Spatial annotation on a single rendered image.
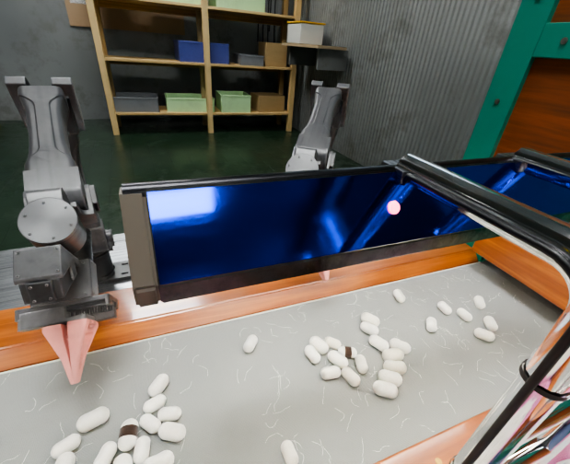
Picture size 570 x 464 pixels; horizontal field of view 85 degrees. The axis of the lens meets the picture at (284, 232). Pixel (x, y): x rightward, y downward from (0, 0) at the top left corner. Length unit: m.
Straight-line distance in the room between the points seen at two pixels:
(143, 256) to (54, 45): 5.67
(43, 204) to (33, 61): 5.48
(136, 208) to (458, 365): 0.58
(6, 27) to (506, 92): 5.69
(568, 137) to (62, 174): 0.91
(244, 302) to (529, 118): 0.73
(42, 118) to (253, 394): 0.54
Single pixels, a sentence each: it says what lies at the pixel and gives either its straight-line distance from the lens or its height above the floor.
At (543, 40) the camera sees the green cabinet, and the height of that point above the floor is 1.24.
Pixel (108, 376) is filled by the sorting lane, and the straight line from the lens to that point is 0.59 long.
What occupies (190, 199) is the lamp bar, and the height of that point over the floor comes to 1.10.
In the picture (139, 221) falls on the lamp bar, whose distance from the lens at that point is 0.21.
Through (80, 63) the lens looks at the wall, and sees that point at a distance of 5.83.
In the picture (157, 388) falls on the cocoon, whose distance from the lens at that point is 0.53.
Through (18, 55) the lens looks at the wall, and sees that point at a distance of 5.94.
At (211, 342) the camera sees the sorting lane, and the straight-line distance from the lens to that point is 0.59.
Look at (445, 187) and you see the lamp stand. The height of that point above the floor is 1.11.
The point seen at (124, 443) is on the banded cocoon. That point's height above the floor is 0.76.
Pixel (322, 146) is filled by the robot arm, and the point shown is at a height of 1.03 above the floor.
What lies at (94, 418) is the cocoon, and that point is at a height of 0.76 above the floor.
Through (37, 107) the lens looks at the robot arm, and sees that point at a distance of 0.66.
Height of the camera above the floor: 1.19
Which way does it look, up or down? 31 degrees down
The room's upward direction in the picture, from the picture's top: 5 degrees clockwise
